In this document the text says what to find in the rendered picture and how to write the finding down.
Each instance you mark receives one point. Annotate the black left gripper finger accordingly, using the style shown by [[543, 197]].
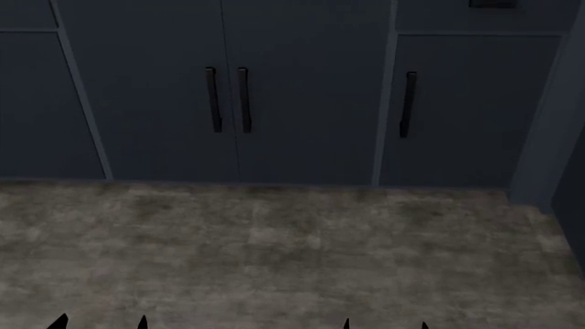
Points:
[[142, 323], [60, 323]]

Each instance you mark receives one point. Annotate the dark blue cabinet door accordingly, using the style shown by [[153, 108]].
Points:
[[146, 89], [475, 113], [41, 109], [311, 89]]

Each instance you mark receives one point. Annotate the dark blue cabinet side panel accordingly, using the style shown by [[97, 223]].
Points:
[[555, 137]]

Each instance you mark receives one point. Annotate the dark blue drawer front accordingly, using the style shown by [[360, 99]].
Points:
[[439, 15], [25, 13]]

